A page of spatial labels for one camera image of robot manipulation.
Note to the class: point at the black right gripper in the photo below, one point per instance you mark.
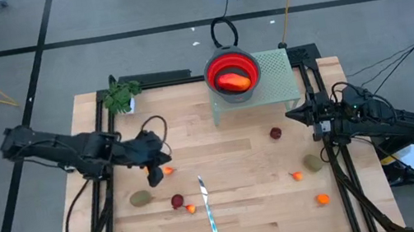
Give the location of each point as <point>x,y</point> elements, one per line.
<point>323,112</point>

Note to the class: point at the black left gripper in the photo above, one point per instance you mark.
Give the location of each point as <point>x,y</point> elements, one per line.
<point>141,149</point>

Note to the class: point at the brown-green kiwi fruit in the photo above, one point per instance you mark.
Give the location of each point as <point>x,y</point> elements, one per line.
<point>313,162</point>
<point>141,198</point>

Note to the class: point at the large orange-red mango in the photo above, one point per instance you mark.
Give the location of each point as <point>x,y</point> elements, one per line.
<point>234,82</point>

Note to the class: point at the red collapsible bowl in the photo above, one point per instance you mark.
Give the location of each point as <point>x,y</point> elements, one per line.
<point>224,67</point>

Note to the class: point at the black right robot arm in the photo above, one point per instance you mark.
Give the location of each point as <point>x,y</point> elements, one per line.
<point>383,123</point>

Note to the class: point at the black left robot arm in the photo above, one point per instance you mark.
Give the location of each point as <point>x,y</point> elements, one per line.
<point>71,150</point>

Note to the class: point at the pale green perforated metal shelf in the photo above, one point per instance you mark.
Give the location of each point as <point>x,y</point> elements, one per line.
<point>275,76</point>

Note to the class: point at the small orange tangerine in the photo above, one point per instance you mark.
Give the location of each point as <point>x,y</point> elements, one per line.
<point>322,199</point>

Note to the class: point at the green plant in white pot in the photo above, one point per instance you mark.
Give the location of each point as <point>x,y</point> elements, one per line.
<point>118,96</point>

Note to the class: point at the black aluminium table frame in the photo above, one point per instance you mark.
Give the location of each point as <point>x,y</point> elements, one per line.
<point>155,78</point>

